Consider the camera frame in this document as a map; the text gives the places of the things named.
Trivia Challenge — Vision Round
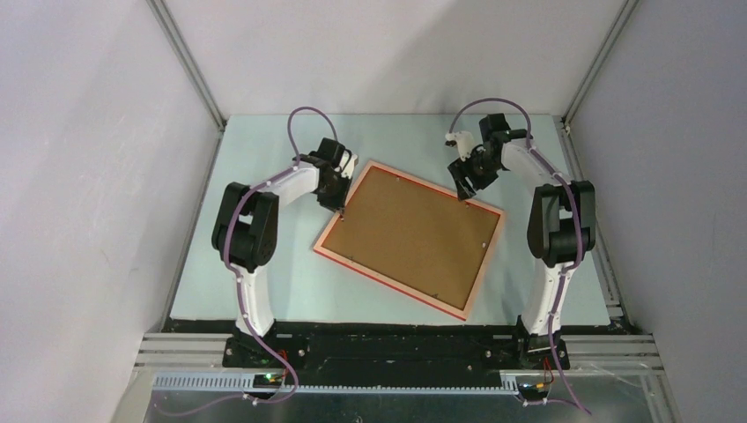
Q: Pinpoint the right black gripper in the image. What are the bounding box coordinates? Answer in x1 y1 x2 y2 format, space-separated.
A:
447 147 501 202

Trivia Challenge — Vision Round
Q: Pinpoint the brown backing board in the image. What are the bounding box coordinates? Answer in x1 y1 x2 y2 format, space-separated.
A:
321 167 502 312

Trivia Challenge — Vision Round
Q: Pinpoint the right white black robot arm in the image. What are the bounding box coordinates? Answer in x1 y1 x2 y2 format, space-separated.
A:
445 114 596 368

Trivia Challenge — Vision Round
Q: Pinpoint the grey slotted cable duct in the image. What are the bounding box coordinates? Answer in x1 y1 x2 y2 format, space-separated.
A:
152 372 519 396

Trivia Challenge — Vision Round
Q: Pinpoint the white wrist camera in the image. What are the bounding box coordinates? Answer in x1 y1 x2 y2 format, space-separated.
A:
337 150 359 179
445 130 477 161

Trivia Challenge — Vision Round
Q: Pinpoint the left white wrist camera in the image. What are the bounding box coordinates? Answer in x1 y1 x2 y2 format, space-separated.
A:
337 150 359 179

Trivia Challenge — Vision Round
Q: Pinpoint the red wooden picture frame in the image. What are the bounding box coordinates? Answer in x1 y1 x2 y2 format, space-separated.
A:
312 160 507 323

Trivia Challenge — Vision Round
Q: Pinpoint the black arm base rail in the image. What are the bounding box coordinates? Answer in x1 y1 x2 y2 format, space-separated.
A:
163 319 570 389

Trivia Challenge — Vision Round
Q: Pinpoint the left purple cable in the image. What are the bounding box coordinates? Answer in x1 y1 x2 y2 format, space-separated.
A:
222 106 340 405

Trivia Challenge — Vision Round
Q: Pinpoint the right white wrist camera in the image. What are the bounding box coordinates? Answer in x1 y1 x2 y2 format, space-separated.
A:
445 130 477 161

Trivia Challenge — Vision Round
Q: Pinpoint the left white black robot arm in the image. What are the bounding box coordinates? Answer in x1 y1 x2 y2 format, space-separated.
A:
211 138 359 367

